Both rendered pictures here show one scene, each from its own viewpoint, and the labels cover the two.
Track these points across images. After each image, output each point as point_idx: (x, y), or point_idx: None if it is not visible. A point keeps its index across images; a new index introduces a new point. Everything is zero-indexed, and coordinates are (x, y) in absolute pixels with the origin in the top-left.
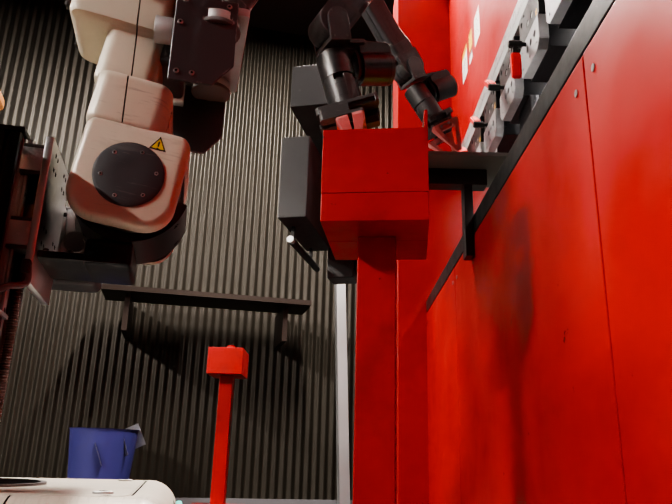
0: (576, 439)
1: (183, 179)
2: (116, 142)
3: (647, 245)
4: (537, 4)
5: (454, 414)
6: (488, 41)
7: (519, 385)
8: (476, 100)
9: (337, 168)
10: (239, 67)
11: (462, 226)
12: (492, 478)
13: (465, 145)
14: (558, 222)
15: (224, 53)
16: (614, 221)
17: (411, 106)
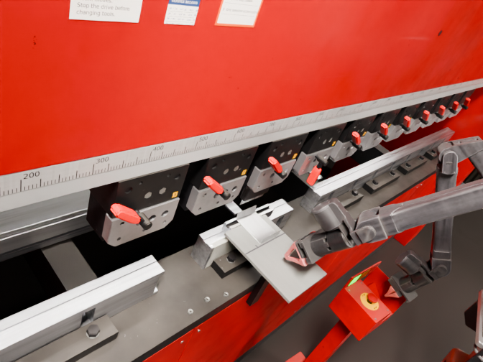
0: (301, 295)
1: (444, 360)
2: None
3: (343, 253)
4: (337, 139)
5: None
6: (269, 80)
7: (276, 308)
8: (179, 131)
9: (394, 302)
10: (476, 322)
11: (259, 290)
12: (226, 355)
13: (57, 184)
14: (328, 257)
15: (472, 311)
16: (341, 252)
17: (341, 250)
